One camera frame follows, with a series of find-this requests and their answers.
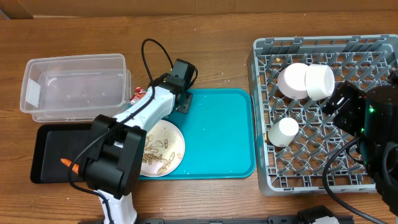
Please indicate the orange carrot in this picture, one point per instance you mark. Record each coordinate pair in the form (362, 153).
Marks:
(68, 163)

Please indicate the black plastic tray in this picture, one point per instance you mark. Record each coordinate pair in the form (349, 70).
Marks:
(55, 142)

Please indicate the teal serving tray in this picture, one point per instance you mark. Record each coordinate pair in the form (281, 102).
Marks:
(219, 136)

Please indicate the red snack wrapper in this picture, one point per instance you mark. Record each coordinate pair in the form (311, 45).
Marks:
(137, 95)

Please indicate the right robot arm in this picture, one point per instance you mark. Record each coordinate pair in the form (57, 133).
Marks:
(371, 118)

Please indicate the white plate with food scraps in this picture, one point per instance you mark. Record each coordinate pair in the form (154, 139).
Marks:
(164, 150)

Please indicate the grey dishwasher rack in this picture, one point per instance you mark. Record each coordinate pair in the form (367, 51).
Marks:
(363, 60)

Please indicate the pale green cup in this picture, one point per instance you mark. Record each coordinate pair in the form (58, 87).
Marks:
(283, 132)

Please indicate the pale green bowl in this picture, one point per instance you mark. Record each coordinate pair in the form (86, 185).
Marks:
(319, 81)

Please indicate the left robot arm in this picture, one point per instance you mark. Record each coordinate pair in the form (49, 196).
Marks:
(111, 162)

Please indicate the clear plastic storage bin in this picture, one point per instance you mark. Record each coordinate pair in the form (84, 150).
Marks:
(75, 88)

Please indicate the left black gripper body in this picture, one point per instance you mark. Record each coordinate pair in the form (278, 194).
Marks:
(185, 107)

